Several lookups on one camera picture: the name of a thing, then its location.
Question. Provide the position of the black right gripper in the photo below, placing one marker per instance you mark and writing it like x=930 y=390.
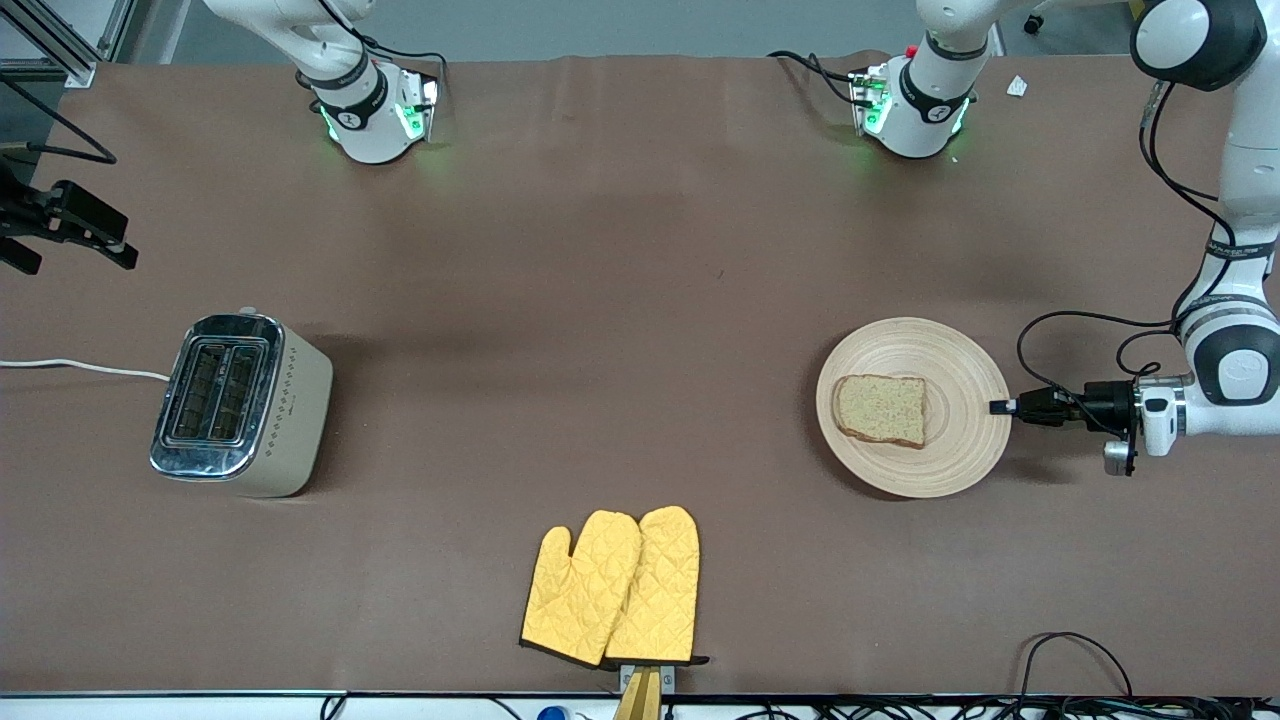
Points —
x=20 y=217

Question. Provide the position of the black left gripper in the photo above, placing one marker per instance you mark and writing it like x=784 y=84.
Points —
x=1104 y=404

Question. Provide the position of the round wooden plate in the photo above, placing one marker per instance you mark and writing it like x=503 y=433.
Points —
x=960 y=440

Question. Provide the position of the brown toast slice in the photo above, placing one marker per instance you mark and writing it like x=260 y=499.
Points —
x=882 y=410

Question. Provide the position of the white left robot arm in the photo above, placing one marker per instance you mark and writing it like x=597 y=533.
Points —
x=1240 y=360

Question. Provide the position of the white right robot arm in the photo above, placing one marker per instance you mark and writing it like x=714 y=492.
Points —
x=370 y=110

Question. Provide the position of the chrome and beige toaster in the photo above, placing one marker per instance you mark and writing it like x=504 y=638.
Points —
x=290 y=420

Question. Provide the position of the small white paper scrap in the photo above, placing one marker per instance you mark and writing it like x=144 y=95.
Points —
x=1017 y=86

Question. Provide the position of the yellow quilted oven mitt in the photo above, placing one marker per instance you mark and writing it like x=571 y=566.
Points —
x=660 y=590
x=580 y=590

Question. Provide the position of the wooden stick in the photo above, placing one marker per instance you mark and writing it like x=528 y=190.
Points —
x=638 y=700

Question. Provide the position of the blue round cap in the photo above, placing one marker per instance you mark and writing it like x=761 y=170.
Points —
x=551 y=713

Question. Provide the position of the aluminium frame profile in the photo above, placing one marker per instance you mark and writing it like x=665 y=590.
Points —
x=60 y=45

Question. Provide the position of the small metal bracket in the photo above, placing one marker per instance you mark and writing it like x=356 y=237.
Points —
x=668 y=678

